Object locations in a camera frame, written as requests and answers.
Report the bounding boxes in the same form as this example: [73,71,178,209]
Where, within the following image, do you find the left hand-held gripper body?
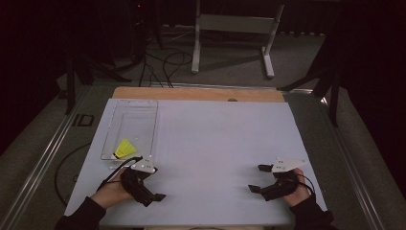
[120,155,158,208]

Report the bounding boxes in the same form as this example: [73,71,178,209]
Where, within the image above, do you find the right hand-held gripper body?
[259,156,308,202]

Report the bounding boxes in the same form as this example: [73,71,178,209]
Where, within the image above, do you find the yellow plastic shuttlecock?
[112,137,138,160]

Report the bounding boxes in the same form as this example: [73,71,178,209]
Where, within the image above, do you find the clear plastic container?
[101,99,159,162]

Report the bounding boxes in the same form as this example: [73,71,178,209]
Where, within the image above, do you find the person's right hand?
[280,168,313,208]

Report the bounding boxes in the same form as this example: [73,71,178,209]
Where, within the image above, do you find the person's left hand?
[90,168,135,211]

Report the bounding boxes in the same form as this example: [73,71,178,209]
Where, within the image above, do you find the white table sheet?
[63,98,328,227]

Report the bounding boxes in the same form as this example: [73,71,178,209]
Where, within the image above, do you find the black stand with angled legs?
[277,37,342,127]

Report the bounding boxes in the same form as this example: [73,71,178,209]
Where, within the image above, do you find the black tripod stand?
[64,37,132,116]

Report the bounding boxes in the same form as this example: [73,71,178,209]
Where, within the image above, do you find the white metal stand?
[191,0,285,80]

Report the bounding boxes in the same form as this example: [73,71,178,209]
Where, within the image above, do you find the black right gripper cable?
[295,173,317,196]

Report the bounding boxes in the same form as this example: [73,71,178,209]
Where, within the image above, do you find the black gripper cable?
[96,155,144,193]
[295,173,317,196]

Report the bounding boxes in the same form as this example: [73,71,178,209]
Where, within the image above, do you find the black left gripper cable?
[96,155,144,193]

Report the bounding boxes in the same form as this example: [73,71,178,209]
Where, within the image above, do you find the aluminium floor rail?
[0,85,94,230]
[319,95,387,230]

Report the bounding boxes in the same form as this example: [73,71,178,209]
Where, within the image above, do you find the black looped floor cable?
[54,142,93,207]

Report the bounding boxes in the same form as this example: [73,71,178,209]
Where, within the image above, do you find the black floor bracket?
[71,113,96,127]

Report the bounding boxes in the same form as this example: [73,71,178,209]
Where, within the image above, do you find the black floor cables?
[138,34,194,89]

